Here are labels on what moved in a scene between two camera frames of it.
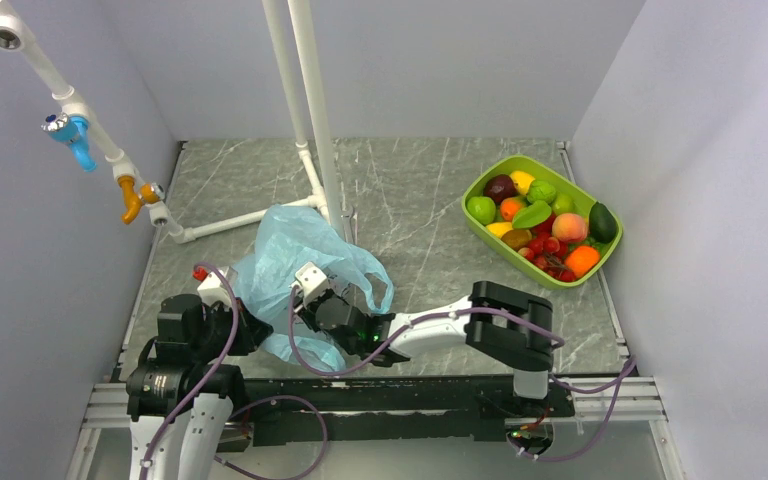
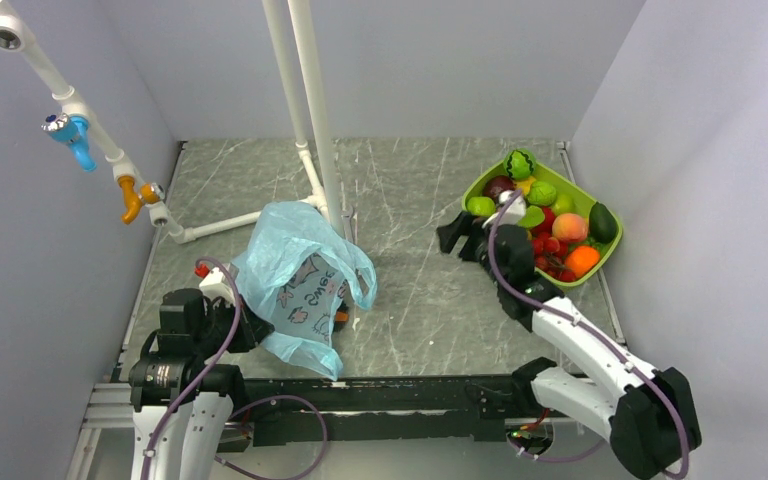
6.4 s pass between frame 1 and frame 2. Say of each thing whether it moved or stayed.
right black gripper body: moved
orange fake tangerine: stayed
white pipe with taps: stayed
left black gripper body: stayed
